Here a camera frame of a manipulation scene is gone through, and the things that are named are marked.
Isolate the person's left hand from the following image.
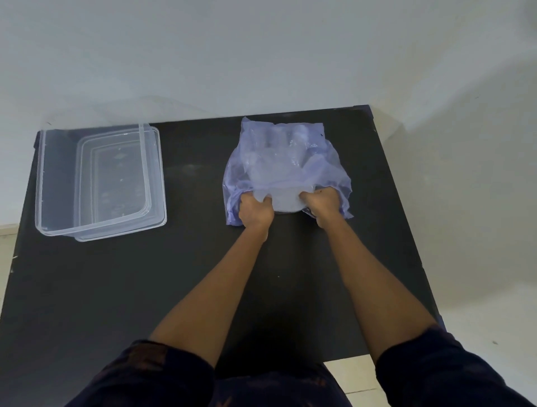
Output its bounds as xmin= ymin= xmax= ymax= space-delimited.
xmin=238 ymin=191 xmax=276 ymax=230

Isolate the person's right hand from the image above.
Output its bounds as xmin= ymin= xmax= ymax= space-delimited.
xmin=297 ymin=187 xmax=343 ymax=230

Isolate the translucent purple plastic bag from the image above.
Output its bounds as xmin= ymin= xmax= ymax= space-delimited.
xmin=225 ymin=117 xmax=354 ymax=227

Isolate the person's left forearm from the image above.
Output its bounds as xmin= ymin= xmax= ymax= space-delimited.
xmin=149 ymin=221 xmax=270 ymax=370

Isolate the person's right forearm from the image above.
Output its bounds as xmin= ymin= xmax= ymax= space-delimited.
xmin=322 ymin=217 xmax=439 ymax=365

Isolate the translucent white plastic item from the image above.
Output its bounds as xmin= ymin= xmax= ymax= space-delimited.
xmin=248 ymin=125 xmax=324 ymax=213

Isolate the clear plastic container lid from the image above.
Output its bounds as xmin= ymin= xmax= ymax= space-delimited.
xmin=74 ymin=126 xmax=168 ymax=243

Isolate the clear plastic storage container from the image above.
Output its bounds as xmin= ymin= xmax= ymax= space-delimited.
xmin=34 ymin=124 xmax=152 ymax=238

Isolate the dark patterned shirt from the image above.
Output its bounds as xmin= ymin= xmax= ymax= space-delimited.
xmin=65 ymin=325 xmax=526 ymax=407

